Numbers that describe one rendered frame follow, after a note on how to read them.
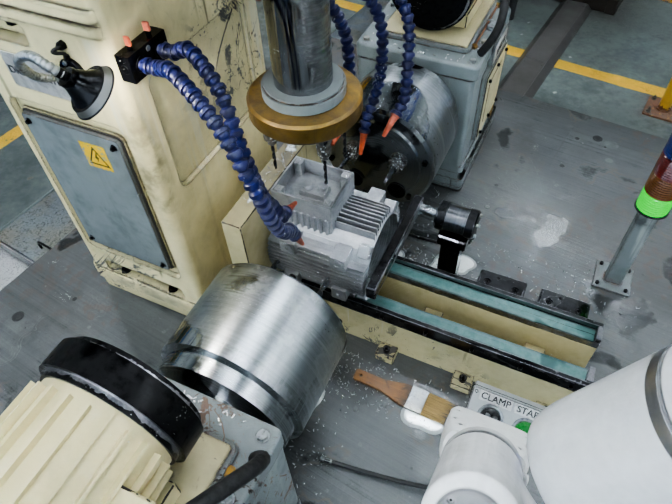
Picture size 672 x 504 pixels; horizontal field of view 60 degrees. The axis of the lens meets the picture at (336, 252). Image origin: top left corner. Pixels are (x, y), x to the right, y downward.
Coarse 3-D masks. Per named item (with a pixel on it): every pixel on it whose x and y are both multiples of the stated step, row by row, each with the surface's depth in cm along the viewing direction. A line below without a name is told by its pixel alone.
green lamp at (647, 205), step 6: (642, 192) 110; (642, 198) 110; (648, 198) 108; (636, 204) 112; (642, 204) 110; (648, 204) 109; (654, 204) 108; (660, 204) 107; (666, 204) 107; (642, 210) 111; (648, 210) 110; (654, 210) 109; (660, 210) 109; (666, 210) 109; (654, 216) 110; (660, 216) 110
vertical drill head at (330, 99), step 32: (288, 0) 73; (320, 0) 75; (288, 32) 77; (320, 32) 78; (288, 64) 80; (320, 64) 81; (256, 96) 88; (288, 96) 84; (320, 96) 84; (352, 96) 88; (288, 128) 84; (320, 128) 84
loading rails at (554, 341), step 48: (384, 288) 123; (432, 288) 116; (480, 288) 114; (384, 336) 117; (432, 336) 110; (480, 336) 108; (528, 336) 114; (576, 336) 107; (528, 384) 107; (576, 384) 101
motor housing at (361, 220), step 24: (360, 192) 113; (360, 216) 103; (384, 216) 103; (312, 240) 105; (336, 240) 104; (360, 240) 102; (384, 240) 117; (288, 264) 109; (312, 264) 107; (360, 264) 103; (360, 288) 105
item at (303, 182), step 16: (304, 160) 107; (288, 176) 107; (304, 176) 109; (320, 176) 109; (336, 176) 107; (352, 176) 104; (272, 192) 103; (288, 192) 106; (304, 192) 105; (320, 192) 104; (336, 192) 106; (352, 192) 107; (304, 208) 102; (320, 208) 100; (336, 208) 102; (304, 224) 105; (320, 224) 103
